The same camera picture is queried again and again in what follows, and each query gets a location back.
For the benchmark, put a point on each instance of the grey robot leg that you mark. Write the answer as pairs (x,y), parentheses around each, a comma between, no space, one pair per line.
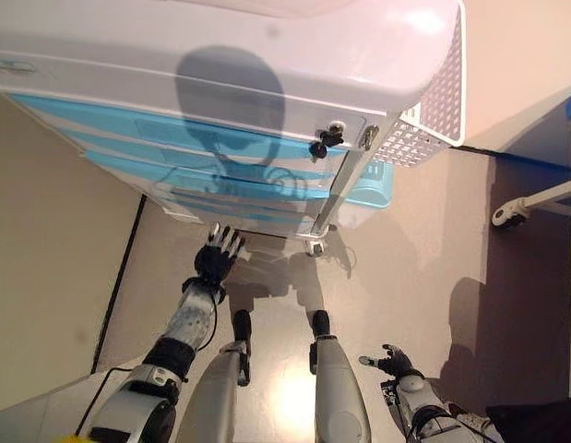
(225,383)
(333,383)

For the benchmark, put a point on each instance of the grey left robot leg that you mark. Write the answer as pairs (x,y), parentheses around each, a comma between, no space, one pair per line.
(225,383)

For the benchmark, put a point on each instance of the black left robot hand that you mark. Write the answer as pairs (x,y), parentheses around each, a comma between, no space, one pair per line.
(217,261)

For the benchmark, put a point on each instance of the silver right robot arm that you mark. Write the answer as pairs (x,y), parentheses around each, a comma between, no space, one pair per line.
(432,410)

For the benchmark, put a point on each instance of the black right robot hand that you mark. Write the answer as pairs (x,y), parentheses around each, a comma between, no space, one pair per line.
(396,360)

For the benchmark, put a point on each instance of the white cabinet caster wheel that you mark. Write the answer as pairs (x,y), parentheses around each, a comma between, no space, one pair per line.
(314,247)

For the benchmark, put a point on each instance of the white plastic drawer cabinet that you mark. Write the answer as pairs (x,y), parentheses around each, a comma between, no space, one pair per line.
(211,106)

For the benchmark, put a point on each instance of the white table leg with caster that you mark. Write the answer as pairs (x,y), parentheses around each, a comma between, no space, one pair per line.
(529,205)

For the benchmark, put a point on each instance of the white perforated side basket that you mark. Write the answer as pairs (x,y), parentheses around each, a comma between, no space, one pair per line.
(423,124)

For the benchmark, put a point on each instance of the black keys in lock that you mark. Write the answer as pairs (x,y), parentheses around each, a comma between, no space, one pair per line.
(328,138)

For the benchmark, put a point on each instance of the grey right robot leg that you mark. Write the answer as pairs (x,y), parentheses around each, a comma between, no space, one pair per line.
(333,383)

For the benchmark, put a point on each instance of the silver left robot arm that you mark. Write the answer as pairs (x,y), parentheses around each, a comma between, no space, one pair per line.
(142,369)

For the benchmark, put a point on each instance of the light blue plastic bin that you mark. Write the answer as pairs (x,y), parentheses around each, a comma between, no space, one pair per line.
(370,189)

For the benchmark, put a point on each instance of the translucent blue cabinet drawer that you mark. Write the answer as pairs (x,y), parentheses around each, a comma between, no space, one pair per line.
(174,131)
(239,196)
(211,168)

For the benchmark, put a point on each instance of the white top cabinet drawer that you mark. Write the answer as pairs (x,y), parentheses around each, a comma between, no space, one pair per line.
(174,101)

